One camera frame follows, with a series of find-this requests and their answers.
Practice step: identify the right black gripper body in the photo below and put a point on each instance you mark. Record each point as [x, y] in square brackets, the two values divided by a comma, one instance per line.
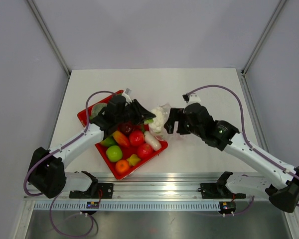
[194, 130]

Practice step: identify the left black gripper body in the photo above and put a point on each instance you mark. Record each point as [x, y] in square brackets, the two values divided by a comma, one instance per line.
[126, 117]

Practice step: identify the clear zip top bag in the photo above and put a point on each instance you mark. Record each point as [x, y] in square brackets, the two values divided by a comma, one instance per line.
[163, 135]

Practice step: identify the white cauliflower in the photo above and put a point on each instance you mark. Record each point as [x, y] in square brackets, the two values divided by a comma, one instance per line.
[156, 124]

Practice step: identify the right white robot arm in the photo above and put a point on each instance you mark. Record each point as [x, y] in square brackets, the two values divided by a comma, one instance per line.
[279, 182]

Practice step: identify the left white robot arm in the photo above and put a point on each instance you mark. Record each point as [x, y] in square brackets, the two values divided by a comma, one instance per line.
[47, 167]

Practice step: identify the dark red plum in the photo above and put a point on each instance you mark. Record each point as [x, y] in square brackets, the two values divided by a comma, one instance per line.
[126, 128]

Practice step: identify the red tomato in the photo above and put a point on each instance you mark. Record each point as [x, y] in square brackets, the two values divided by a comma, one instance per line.
[136, 138]

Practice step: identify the white radish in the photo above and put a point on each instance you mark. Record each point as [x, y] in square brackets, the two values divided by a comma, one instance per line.
[152, 141]

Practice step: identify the red orange mango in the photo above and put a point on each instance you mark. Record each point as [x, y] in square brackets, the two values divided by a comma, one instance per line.
[121, 139]

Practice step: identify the yellow green mango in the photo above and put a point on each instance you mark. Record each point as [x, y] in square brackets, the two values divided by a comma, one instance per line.
[108, 142]

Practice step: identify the red plastic tray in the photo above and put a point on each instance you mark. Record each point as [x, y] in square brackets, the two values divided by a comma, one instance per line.
[127, 152]

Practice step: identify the red apple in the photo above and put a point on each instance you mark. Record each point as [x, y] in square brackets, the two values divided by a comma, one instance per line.
[144, 151]

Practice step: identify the green apple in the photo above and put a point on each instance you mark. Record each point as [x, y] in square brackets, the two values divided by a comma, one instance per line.
[114, 153]

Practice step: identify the yellow starfruit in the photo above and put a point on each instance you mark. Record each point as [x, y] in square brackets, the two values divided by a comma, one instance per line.
[133, 160]

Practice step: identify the orange fruit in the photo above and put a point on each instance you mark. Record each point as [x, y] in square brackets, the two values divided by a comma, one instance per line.
[122, 166]

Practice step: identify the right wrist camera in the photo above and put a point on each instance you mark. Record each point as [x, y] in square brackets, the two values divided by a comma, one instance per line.
[191, 98]

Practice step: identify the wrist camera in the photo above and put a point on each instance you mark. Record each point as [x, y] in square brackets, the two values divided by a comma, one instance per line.
[191, 98]
[127, 94]

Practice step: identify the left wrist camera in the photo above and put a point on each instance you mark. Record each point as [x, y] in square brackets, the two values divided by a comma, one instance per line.
[127, 94]

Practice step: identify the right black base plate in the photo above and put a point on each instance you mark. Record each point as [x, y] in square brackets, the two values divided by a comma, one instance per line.
[209, 190]

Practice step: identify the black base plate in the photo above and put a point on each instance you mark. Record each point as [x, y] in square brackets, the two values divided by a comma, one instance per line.
[96, 190]
[209, 190]

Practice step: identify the aluminium mounting rail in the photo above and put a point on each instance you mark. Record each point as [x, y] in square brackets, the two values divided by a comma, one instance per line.
[157, 186]

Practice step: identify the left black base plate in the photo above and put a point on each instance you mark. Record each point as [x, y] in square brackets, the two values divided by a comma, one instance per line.
[96, 190]

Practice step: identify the right aluminium frame post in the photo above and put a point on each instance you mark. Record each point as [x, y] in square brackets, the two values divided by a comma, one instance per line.
[264, 35]

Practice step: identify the aluminium frame post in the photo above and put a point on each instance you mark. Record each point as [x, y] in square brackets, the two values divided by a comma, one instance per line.
[48, 36]
[264, 35]

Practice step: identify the white slotted cable duct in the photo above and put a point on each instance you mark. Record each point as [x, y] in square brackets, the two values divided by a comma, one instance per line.
[128, 206]

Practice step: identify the left aluminium frame post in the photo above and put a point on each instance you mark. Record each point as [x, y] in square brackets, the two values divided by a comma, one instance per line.
[48, 36]

